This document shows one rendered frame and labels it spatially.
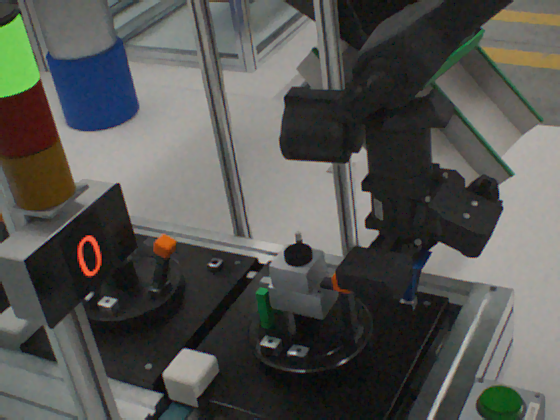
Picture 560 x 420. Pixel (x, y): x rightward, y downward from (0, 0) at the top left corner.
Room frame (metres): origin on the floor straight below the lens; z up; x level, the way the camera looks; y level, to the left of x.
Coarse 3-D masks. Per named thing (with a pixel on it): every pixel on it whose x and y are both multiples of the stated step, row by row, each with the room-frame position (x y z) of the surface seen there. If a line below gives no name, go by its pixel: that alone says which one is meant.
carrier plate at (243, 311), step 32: (256, 288) 0.82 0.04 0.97; (224, 320) 0.77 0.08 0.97; (384, 320) 0.72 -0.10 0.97; (416, 320) 0.72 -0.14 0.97; (224, 352) 0.71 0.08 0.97; (384, 352) 0.67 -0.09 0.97; (416, 352) 0.67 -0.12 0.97; (224, 384) 0.66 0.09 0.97; (256, 384) 0.66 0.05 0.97; (288, 384) 0.65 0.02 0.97; (352, 384) 0.63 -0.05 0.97; (384, 384) 0.63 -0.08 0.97; (224, 416) 0.64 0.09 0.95; (256, 416) 0.61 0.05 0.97; (288, 416) 0.60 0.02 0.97; (320, 416) 0.60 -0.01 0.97; (352, 416) 0.59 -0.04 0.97; (384, 416) 0.58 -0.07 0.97
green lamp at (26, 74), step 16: (16, 16) 0.62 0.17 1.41; (0, 32) 0.60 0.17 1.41; (16, 32) 0.61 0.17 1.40; (0, 48) 0.59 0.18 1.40; (16, 48) 0.60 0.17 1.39; (0, 64) 0.59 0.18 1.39; (16, 64) 0.60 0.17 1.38; (32, 64) 0.61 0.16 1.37; (0, 80) 0.59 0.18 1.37; (16, 80) 0.60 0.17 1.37; (32, 80) 0.61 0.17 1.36; (0, 96) 0.59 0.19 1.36
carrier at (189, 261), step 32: (192, 256) 0.91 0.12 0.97; (224, 256) 0.90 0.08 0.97; (96, 288) 0.85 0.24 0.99; (128, 288) 0.84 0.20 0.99; (192, 288) 0.84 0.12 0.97; (224, 288) 0.83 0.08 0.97; (96, 320) 0.79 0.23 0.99; (128, 320) 0.78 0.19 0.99; (160, 320) 0.79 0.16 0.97; (192, 320) 0.78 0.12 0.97; (128, 352) 0.74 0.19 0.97; (160, 352) 0.73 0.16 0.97; (160, 384) 0.69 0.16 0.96
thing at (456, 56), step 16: (288, 0) 0.96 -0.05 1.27; (304, 0) 0.95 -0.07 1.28; (336, 0) 0.92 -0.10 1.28; (352, 0) 0.99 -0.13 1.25; (368, 0) 0.99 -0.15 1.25; (384, 0) 1.00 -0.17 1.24; (400, 0) 1.00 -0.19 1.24; (416, 0) 0.99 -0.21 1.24; (352, 16) 0.90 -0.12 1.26; (368, 16) 0.96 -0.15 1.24; (384, 16) 0.96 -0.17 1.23; (352, 32) 0.90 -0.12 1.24; (368, 32) 0.93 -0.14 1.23; (480, 32) 0.93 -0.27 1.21; (464, 48) 0.90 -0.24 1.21; (448, 64) 0.88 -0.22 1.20; (432, 80) 0.86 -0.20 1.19
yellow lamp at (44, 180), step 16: (0, 160) 0.60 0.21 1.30; (16, 160) 0.59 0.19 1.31; (32, 160) 0.59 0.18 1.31; (48, 160) 0.60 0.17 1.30; (64, 160) 0.61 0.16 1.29; (16, 176) 0.59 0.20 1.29; (32, 176) 0.59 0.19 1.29; (48, 176) 0.60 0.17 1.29; (64, 176) 0.61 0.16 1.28; (16, 192) 0.60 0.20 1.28; (32, 192) 0.59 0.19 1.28; (48, 192) 0.59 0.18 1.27; (64, 192) 0.60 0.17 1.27; (32, 208) 0.59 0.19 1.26
